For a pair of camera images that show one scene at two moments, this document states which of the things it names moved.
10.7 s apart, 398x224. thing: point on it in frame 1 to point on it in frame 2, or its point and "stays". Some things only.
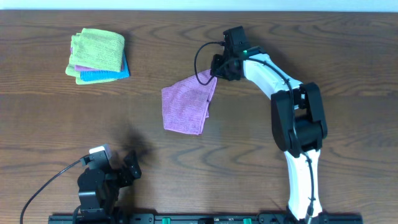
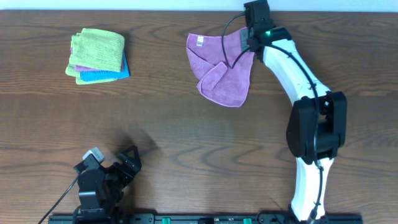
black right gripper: [217, 59] to [245, 36]
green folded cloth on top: [97, 49] stays
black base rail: [204, 218] stays
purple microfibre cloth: [185, 103] to [223, 71]
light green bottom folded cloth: [70, 71] stays
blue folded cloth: [107, 74] stays
